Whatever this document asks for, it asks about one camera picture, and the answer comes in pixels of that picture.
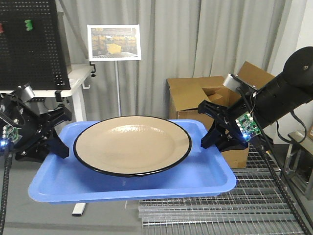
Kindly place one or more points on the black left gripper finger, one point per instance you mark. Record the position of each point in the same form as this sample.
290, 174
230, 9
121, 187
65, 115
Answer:
55, 117
55, 145

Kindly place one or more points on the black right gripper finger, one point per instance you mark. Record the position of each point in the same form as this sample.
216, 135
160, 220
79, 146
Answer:
215, 111
215, 136

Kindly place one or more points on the green left circuit board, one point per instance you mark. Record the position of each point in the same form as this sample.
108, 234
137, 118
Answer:
9, 134

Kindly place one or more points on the open cardboard box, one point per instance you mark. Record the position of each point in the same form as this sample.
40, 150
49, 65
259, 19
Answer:
187, 93

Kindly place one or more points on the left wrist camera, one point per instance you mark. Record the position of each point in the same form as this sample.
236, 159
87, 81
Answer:
24, 93

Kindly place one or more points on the green right circuit board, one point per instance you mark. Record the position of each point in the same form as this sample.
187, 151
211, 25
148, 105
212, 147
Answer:
247, 126

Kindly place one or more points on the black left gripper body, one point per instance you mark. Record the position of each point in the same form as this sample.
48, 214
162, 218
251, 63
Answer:
32, 132

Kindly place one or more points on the sign on metal stand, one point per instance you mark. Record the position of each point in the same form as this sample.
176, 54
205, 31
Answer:
114, 42

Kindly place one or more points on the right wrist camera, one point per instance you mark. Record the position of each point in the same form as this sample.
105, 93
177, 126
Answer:
234, 83

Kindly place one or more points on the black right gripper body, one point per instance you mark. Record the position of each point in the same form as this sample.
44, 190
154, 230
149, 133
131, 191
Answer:
232, 137

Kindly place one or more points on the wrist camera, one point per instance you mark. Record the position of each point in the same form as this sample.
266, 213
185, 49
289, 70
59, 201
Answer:
24, 93
234, 83

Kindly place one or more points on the green circuit board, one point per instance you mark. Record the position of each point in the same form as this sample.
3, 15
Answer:
9, 134
247, 126

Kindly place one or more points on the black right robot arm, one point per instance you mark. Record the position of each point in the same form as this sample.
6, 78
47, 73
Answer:
281, 95

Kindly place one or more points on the beige plate with black rim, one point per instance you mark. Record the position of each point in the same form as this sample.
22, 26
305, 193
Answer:
132, 146

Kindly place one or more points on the grey curtain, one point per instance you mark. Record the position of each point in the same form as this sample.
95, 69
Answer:
180, 39

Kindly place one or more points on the black pegboard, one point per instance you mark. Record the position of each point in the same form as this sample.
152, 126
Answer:
30, 46

